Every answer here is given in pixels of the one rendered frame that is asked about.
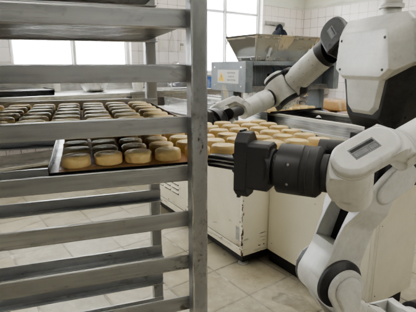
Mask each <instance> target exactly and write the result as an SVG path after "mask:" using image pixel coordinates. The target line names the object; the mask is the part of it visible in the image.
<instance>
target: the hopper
mask: <svg viewBox="0 0 416 312"><path fill-rule="evenodd" d="M225 38H226V39H227V41H228V43H229V45H230V47H231V49H232V51H233V52H234V54H235V56H236V58H237V60H238V61H294V62H298V61H299V60H300V59H301V58H302V57H303V56H304V55H305V54H307V52H309V50H310V49H312V47H314V45H315V44H317V43H318V42H319V41H320V37H304V36H293V35H271V34H260V33H255V34H249V35H238V36H232V37H225Z"/></svg>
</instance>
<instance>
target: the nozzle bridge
mask: <svg viewBox="0 0 416 312"><path fill-rule="evenodd" d="M296 63H297V62H294V61H223V62H211V90H221V101H222V100H224V99H226V98H229V97H232V96H239V92H242V93H252V92H260V91H263V90H264V89H265V87H266V85H265V84H264V81H265V79H266V78H267V74H270V75H271V74H272V73H273V72H274V70H273V68H272V67H271V66H273V67H274V69H275V71H281V70H282V69H283V70H284V69H286V68H288V67H287V66H289V67H292V66H293V65H294V64H296ZM336 64H337V62H335V63H334V64H333V65H332V66H331V67H330V68H329V69H327V70H326V71H325V72H324V73H322V74H321V75H320V76H319V77H318V78H317V79H316V80H314V81H313V82H312V83H310V85H309V86H308V90H310V92H309V94H308V96H306V104H305V105H308V106H315V107H318V108H321V110H320V111H323V103H324V89H338V82H339V73H338V71H337V69H336ZM279 66H281V67H282V69H281V68H280V67H279Z"/></svg>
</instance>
